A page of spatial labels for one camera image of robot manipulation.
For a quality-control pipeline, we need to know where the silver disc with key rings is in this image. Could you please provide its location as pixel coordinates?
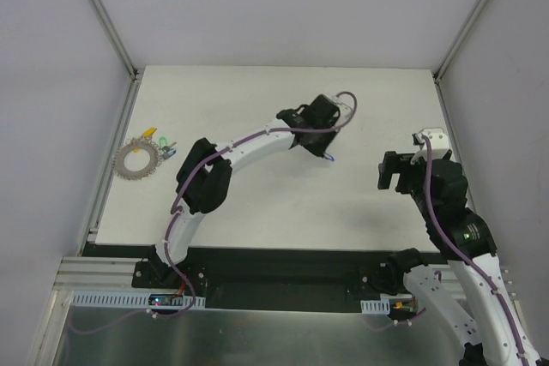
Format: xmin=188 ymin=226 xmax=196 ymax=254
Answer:
xmin=112 ymin=137 xmax=162 ymax=180

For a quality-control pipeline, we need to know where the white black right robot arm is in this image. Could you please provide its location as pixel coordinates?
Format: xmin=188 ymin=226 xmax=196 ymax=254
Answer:
xmin=370 ymin=150 xmax=548 ymax=365

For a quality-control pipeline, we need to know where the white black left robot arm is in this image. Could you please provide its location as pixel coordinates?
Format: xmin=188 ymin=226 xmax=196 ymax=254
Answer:
xmin=135 ymin=93 xmax=356 ymax=288

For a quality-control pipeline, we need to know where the yellow key tag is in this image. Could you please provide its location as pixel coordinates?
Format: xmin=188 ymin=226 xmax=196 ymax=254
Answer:
xmin=142 ymin=127 xmax=157 ymax=138

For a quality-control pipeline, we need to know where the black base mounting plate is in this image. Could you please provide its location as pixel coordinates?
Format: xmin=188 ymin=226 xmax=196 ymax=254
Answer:
xmin=131 ymin=247 xmax=444 ymax=313

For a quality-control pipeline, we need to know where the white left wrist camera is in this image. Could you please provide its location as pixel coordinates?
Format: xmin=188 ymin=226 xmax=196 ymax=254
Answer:
xmin=329 ymin=92 xmax=356 ymax=128

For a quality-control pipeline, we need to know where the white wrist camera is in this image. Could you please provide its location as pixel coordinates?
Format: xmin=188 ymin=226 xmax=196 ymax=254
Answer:
xmin=411 ymin=128 xmax=451 ymax=165
xmin=329 ymin=92 xmax=356 ymax=128

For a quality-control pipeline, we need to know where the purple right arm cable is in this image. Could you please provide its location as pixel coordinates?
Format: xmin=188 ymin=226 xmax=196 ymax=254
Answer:
xmin=364 ymin=134 xmax=533 ymax=366

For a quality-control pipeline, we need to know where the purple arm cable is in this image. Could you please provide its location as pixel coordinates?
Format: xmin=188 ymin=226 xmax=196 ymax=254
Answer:
xmin=68 ymin=91 xmax=359 ymax=335
xmin=364 ymin=134 xmax=533 ymax=366

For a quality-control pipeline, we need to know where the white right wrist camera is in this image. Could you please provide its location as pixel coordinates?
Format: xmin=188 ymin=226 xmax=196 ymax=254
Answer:
xmin=411 ymin=128 xmax=451 ymax=165

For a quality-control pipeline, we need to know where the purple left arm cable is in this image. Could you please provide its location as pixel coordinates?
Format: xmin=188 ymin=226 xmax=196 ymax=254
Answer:
xmin=68 ymin=91 xmax=359 ymax=335

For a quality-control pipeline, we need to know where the white slotted cable duct right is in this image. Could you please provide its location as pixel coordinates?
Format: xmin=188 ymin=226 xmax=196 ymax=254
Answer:
xmin=360 ymin=298 xmax=391 ymax=315

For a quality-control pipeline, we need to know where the white slotted cable duct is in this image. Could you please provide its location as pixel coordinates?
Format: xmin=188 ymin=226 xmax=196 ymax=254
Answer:
xmin=72 ymin=291 xmax=206 ymax=310
xmin=360 ymin=298 xmax=391 ymax=315

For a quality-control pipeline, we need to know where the aluminium corner frame post right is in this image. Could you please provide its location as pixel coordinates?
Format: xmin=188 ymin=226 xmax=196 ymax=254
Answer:
xmin=433 ymin=0 xmax=491 ymax=85

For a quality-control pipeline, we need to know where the aluminium corner frame post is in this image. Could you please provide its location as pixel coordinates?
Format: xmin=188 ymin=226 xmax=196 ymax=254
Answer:
xmin=87 ymin=0 xmax=139 ymax=81
xmin=433 ymin=0 xmax=491 ymax=85

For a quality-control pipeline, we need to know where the aluminium corner frame post left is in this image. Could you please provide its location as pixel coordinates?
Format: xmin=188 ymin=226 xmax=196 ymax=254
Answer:
xmin=87 ymin=0 xmax=139 ymax=81

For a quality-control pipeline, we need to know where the white slotted cable duct left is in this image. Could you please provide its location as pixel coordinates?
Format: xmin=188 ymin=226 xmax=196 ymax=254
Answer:
xmin=72 ymin=291 xmax=206 ymax=310

